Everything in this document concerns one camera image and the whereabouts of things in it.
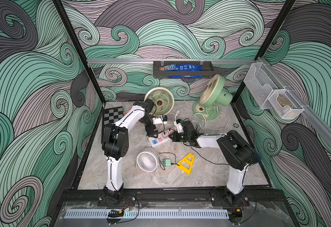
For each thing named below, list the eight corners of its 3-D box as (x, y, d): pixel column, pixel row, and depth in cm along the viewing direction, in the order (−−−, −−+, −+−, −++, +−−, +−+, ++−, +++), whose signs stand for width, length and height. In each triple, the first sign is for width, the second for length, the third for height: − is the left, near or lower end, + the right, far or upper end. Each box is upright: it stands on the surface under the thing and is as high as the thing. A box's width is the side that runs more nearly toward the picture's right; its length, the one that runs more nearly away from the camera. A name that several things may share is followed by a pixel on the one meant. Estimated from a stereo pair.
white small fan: (137, 170, 84) (133, 162, 75) (142, 154, 91) (140, 145, 82) (155, 174, 83) (154, 167, 73) (159, 158, 89) (159, 149, 80)
